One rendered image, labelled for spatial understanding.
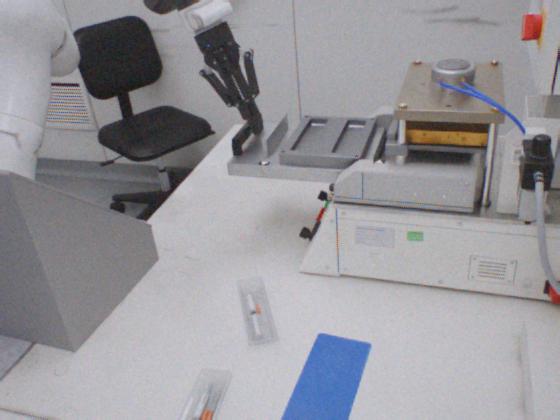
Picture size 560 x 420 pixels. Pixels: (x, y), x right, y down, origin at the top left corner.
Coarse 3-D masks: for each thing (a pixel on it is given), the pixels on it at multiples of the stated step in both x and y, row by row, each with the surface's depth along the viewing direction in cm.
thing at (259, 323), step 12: (240, 288) 112; (252, 288) 112; (264, 288) 111; (240, 300) 109; (252, 300) 108; (264, 300) 108; (252, 312) 105; (264, 312) 105; (252, 324) 103; (264, 324) 102; (252, 336) 100; (264, 336) 100; (276, 336) 100
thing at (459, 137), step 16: (416, 128) 102; (432, 128) 101; (448, 128) 101; (464, 128) 100; (480, 128) 99; (416, 144) 103; (432, 144) 102; (448, 144) 101; (464, 144) 100; (480, 144) 99; (496, 144) 98
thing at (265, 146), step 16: (272, 128) 120; (288, 128) 129; (384, 128) 125; (256, 144) 123; (272, 144) 119; (240, 160) 117; (256, 160) 116; (272, 160) 115; (256, 176) 116; (272, 176) 114; (288, 176) 113; (304, 176) 112; (320, 176) 111; (336, 176) 110
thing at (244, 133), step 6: (246, 126) 122; (240, 132) 119; (246, 132) 120; (234, 138) 117; (240, 138) 117; (246, 138) 120; (234, 144) 117; (240, 144) 117; (234, 150) 118; (240, 150) 118
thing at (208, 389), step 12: (204, 372) 94; (216, 372) 94; (228, 372) 93; (204, 384) 92; (216, 384) 91; (192, 396) 90; (204, 396) 89; (216, 396) 89; (192, 408) 88; (204, 408) 87; (216, 408) 87
